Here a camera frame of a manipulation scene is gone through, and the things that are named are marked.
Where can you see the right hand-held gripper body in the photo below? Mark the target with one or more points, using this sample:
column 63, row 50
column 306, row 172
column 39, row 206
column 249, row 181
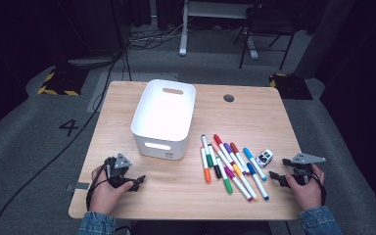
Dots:
column 306, row 159

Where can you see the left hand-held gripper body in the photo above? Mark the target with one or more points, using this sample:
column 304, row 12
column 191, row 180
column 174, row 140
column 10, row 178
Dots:
column 123, row 161

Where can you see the dark blue marker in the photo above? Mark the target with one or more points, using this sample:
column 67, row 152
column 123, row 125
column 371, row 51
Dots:
column 258, row 181

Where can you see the yellow marker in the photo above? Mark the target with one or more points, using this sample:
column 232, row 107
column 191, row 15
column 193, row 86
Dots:
column 243, row 181

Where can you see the light blue marker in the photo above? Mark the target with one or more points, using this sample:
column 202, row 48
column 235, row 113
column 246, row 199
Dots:
column 248, row 153

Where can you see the magenta marker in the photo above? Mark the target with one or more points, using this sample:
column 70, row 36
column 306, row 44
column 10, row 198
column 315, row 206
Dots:
column 238, row 184

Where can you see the brown marker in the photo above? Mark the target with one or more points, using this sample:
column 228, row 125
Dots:
column 235, row 148

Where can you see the purple marker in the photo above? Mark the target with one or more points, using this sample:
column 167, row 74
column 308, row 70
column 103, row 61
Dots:
column 228, row 148

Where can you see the black marker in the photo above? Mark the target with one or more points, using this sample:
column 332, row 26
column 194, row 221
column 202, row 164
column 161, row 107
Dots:
column 216, row 168

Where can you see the pink marker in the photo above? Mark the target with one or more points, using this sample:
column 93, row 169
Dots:
column 220, row 152

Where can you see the white plastic storage bin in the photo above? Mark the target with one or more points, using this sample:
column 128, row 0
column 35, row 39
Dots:
column 163, row 111

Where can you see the orange marker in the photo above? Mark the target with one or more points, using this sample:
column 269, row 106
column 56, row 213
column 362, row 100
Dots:
column 205, row 169

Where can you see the dark green marker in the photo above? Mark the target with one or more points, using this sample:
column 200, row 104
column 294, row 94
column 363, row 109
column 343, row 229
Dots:
column 206, row 147

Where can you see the person's left hand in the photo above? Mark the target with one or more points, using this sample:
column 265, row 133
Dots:
column 104, row 197

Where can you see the person's right hand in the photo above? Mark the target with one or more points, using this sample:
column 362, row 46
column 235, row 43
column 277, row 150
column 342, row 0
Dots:
column 308, row 196

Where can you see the white toy car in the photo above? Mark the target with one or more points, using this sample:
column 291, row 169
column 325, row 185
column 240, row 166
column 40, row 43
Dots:
column 264, row 158

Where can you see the grey tape piece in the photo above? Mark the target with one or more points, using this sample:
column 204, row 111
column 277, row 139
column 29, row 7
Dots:
column 78, row 186

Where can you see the black yellow striped base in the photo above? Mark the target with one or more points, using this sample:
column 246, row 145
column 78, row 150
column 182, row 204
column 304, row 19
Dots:
column 290, row 86
column 63, row 83

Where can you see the black stand pole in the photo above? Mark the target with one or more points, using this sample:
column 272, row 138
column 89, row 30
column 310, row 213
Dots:
column 122, row 39

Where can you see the black chair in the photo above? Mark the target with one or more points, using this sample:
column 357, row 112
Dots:
column 267, row 23

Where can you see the white desk frame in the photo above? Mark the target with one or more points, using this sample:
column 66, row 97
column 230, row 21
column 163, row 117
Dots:
column 183, row 29

